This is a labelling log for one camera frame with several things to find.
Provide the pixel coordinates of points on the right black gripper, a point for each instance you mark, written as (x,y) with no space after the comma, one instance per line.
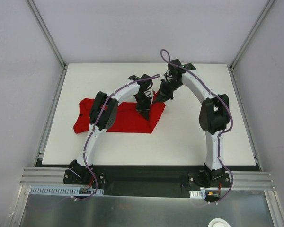
(164,91)

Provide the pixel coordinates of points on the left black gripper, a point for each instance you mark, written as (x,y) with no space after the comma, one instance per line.
(143,106)

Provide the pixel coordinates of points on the red t-shirt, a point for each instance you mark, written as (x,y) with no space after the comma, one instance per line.
(128,120)

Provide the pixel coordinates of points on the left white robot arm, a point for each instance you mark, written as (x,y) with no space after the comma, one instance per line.
(102,117)

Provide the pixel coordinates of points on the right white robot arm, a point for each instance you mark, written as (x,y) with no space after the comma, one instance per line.
(213,118)

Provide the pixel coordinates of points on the white round object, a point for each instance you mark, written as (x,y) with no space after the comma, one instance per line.
(218,222)

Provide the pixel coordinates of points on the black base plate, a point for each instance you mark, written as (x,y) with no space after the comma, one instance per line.
(139,181)

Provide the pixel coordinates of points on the right white cable duct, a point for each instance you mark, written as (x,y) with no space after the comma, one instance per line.
(197,194)

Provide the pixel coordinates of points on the white cable duct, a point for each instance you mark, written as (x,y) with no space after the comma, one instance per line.
(197,194)
(65,191)

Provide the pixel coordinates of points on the left aluminium frame post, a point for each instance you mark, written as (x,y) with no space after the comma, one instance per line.
(46,32)

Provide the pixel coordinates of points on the aluminium frame post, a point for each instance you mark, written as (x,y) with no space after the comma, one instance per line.
(256,26)
(46,32)

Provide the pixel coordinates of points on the right aluminium frame post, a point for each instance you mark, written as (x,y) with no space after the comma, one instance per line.
(256,26)

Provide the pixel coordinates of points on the aluminium front rail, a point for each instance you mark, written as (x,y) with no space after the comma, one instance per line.
(243,180)

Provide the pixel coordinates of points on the left white cable duct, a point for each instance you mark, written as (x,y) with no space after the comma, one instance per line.
(65,191)

